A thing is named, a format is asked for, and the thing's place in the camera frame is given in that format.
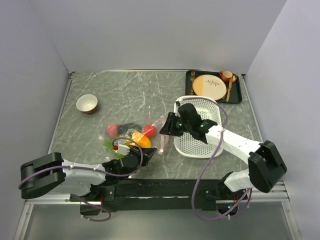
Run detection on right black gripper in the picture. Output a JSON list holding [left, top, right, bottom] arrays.
[[159, 111, 192, 137]]

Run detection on orange yellow mango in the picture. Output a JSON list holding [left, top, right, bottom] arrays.
[[131, 131, 152, 148]]

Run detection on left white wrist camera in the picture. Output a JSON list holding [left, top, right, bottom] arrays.
[[117, 143, 131, 156]]

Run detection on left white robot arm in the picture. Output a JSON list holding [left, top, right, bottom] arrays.
[[18, 146, 157, 201]]

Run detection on clear zip top bag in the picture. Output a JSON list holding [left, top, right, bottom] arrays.
[[103, 114, 169, 161]]

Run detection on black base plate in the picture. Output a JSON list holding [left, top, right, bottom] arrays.
[[81, 179, 249, 213]]

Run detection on cream orange plate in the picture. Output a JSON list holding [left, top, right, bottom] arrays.
[[193, 74, 227, 101]]

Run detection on white brown bowl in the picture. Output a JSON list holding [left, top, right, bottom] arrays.
[[75, 94, 98, 115]]

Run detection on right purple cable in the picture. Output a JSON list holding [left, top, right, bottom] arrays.
[[178, 97, 253, 221]]

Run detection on aluminium rail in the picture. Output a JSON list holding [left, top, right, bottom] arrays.
[[24, 181, 290, 205]]

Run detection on gold fork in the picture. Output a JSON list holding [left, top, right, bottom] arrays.
[[190, 71, 196, 95]]

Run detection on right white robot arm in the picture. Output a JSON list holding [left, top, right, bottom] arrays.
[[159, 103, 287, 199]]

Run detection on pink peach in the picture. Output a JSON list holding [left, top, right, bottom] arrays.
[[106, 123, 119, 138]]

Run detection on gold spoon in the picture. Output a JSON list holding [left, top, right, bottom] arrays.
[[226, 74, 237, 102]]

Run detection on green grapes bunch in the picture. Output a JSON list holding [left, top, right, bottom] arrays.
[[103, 139, 124, 160]]

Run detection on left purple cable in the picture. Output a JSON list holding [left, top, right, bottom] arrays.
[[17, 136, 144, 223]]

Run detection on purple cable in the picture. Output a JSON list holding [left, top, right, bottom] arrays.
[[17, 136, 144, 223], [178, 97, 253, 221]]

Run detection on yellow pear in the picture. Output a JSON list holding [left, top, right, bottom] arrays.
[[125, 140, 135, 146]]

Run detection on black tray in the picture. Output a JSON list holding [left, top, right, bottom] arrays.
[[185, 70, 242, 104]]

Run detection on orange cup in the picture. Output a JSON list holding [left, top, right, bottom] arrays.
[[219, 70, 233, 82]]

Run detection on white perforated basket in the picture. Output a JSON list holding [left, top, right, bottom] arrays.
[[174, 95, 222, 159]]

